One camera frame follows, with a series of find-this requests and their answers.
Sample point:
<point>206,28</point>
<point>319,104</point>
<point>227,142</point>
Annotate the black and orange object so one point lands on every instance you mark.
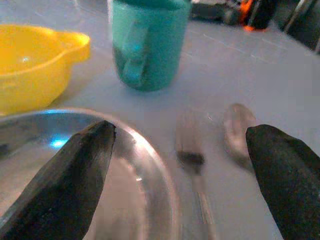
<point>260,15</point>

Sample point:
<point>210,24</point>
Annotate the yellow plastic bowl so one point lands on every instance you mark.
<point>30,82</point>

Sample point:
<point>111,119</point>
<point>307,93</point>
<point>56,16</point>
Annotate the round steel bowl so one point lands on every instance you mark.
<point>140,190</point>

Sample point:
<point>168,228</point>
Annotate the steel fork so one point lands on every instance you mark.
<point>190,156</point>

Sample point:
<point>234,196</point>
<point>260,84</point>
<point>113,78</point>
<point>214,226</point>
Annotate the teal mug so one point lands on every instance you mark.
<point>162,50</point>

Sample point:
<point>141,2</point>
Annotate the steel spoon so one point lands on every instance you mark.
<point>236,135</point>

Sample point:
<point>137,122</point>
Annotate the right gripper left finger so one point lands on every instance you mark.
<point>65,190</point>

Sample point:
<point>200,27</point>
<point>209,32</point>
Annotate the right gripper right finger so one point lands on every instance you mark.
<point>290,185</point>

